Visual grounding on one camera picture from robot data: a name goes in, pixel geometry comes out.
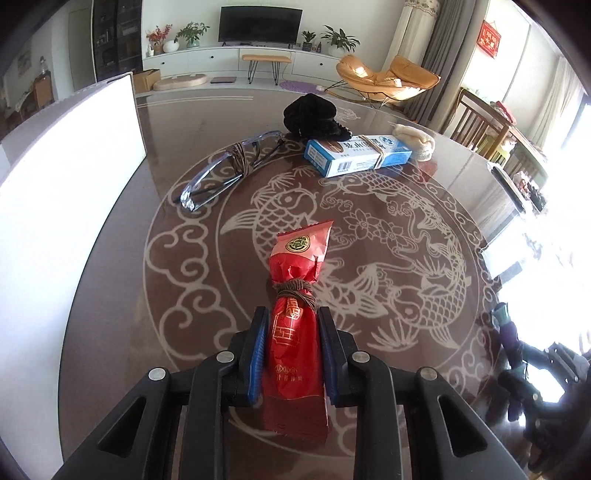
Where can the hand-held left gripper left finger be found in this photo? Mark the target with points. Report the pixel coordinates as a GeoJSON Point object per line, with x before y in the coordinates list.
{"type": "Point", "coordinates": [257, 360]}

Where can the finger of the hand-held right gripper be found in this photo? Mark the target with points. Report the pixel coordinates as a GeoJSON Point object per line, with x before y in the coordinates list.
{"type": "Point", "coordinates": [519, 385]}
{"type": "Point", "coordinates": [561, 362]}

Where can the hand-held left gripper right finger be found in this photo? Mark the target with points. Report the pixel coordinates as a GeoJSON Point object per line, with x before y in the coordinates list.
{"type": "Point", "coordinates": [328, 360]}

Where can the red snack packet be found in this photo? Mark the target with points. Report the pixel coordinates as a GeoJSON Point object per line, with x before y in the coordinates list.
{"type": "Point", "coordinates": [295, 350]}

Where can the purple flower toy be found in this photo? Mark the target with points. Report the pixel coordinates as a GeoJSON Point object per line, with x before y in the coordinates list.
{"type": "Point", "coordinates": [510, 332]}

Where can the blue toothpaste box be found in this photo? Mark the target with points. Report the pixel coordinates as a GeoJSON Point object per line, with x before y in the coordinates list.
{"type": "Point", "coordinates": [351, 159]}

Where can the cream plush cloth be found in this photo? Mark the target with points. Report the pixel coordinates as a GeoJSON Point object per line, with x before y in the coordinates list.
{"type": "Point", "coordinates": [418, 143]}

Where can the black plush hat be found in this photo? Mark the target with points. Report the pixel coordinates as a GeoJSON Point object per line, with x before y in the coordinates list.
{"type": "Point", "coordinates": [309, 115]}

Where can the white board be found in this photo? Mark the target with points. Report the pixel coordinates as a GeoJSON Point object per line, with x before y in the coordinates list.
{"type": "Point", "coordinates": [60, 207]}

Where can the wooden chair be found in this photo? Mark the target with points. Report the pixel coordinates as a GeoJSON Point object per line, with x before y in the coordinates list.
{"type": "Point", "coordinates": [475, 117]}

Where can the white sheer curtain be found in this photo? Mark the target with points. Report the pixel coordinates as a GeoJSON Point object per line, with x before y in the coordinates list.
{"type": "Point", "coordinates": [554, 101]}

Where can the purple round rug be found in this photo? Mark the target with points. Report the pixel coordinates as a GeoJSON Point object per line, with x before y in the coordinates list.
{"type": "Point", "coordinates": [298, 86]}

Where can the dark flat board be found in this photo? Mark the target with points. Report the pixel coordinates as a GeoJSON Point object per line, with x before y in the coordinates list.
{"type": "Point", "coordinates": [224, 80]}

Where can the beige round floor cushion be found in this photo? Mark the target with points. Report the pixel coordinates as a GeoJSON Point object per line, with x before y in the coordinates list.
{"type": "Point", "coordinates": [180, 83]}

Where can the orange lounge chair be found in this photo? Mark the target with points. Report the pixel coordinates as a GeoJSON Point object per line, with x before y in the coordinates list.
{"type": "Point", "coordinates": [406, 76]}

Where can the cardboard box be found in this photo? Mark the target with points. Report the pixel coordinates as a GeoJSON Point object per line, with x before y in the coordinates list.
{"type": "Point", "coordinates": [147, 81]}

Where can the wooden bench with metal legs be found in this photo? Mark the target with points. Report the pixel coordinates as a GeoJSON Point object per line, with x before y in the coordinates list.
{"type": "Point", "coordinates": [265, 58]}

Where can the white television cabinet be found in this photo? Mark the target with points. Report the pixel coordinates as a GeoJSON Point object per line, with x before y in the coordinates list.
{"type": "Point", "coordinates": [221, 57]}

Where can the large leafy potted plant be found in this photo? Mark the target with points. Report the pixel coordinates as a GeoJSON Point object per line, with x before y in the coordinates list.
{"type": "Point", "coordinates": [340, 39]}

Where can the small potted plant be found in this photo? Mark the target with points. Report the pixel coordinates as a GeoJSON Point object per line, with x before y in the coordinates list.
{"type": "Point", "coordinates": [308, 38]}

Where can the white round vase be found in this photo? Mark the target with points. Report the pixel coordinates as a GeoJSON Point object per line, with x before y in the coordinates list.
{"type": "Point", "coordinates": [171, 46]}

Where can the green potted plant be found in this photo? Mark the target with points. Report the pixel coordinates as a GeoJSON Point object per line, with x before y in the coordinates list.
{"type": "Point", "coordinates": [191, 33]}

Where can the grey curtain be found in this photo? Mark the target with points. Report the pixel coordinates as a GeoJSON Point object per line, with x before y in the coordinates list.
{"type": "Point", "coordinates": [443, 46]}

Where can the black television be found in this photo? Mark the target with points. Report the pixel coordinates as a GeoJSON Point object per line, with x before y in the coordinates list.
{"type": "Point", "coordinates": [258, 25]}

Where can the red flower plant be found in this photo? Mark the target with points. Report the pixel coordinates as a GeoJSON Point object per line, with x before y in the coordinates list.
{"type": "Point", "coordinates": [158, 37]}

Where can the covered standing air conditioner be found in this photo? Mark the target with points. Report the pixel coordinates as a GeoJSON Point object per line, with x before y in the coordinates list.
{"type": "Point", "coordinates": [408, 27]}

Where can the wooden sideboard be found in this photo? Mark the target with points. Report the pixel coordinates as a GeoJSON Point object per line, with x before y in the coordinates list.
{"type": "Point", "coordinates": [43, 91]}

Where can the dark glass cabinet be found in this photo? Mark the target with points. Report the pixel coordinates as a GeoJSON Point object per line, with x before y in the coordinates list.
{"type": "Point", "coordinates": [115, 37]}

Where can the white door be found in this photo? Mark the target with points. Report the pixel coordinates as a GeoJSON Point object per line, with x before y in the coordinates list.
{"type": "Point", "coordinates": [81, 50]}

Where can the clear bottle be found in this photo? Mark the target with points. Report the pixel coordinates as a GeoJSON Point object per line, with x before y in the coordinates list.
{"type": "Point", "coordinates": [42, 67]}

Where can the red wall hanging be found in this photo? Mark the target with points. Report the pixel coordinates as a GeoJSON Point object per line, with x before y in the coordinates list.
{"type": "Point", "coordinates": [490, 39]}

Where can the framed wall painting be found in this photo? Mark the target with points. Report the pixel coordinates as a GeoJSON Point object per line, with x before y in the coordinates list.
{"type": "Point", "coordinates": [24, 62]}

